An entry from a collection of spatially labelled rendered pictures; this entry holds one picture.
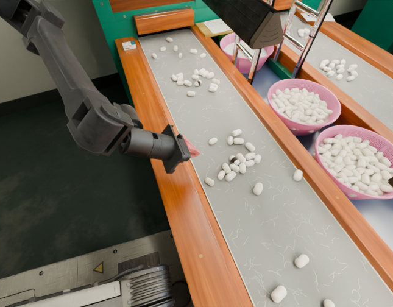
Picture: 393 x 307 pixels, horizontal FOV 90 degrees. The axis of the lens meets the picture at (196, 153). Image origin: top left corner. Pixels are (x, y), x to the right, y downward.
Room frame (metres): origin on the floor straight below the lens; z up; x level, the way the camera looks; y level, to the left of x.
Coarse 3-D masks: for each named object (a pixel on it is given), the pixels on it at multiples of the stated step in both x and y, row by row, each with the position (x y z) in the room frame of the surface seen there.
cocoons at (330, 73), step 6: (300, 30) 1.18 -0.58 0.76; (306, 30) 1.18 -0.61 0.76; (300, 36) 1.14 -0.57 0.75; (324, 60) 0.88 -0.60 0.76; (336, 60) 0.88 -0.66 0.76; (342, 60) 0.88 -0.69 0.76; (324, 66) 0.84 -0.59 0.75; (330, 66) 0.84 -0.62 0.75; (336, 66) 0.84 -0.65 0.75; (342, 66) 0.84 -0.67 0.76; (354, 66) 0.84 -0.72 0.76; (330, 72) 0.78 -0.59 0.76; (354, 72) 0.79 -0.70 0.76; (336, 78) 0.76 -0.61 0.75; (348, 78) 0.75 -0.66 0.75; (354, 78) 0.75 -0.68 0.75
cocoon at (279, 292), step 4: (276, 288) 0.00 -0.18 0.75; (280, 288) 0.00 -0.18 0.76; (284, 288) 0.00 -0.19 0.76; (272, 292) -0.01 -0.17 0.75; (276, 292) -0.01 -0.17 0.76; (280, 292) -0.01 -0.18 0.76; (284, 292) -0.01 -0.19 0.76; (272, 296) -0.01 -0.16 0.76; (276, 296) -0.01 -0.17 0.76; (280, 296) -0.01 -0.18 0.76; (284, 296) -0.01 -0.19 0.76; (276, 300) -0.02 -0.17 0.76; (280, 300) -0.02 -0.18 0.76
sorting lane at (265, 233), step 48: (144, 48) 1.03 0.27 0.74; (192, 48) 1.03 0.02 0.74; (192, 96) 0.65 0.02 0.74; (240, 96) 0.65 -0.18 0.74; (240, 144) 0.40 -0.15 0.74; (240, 192) 0.23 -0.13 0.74; (288, 192) 0.23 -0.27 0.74; (240, 240) 0.10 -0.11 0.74; (288, 240) 0.10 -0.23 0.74; (336, 240) 0.10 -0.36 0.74; (288, 288) 0.00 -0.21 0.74; (336, 288) 0.00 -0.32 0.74; (384, 288) 0.00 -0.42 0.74
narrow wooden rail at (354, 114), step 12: (276, 48) 1.00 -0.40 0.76; (288, 48) 0.98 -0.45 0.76; (288, 60) 0.90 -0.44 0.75; (300, 72) 0.81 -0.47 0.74; (312, 72) 0.78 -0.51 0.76; (324, 84) 0.70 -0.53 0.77; (324, 96) 0.66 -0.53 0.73; (336, 96) 0.62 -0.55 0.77; (348, 96) 0.62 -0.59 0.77; (348, 108) 0.56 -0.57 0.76; (360, 108) 0.55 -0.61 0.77; (336, 120) 0.56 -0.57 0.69; (348, 120) 0.53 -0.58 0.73; (360, 120) 0.50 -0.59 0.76; (372, 120) 0.49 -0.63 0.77; (384, 132) 0.44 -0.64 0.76
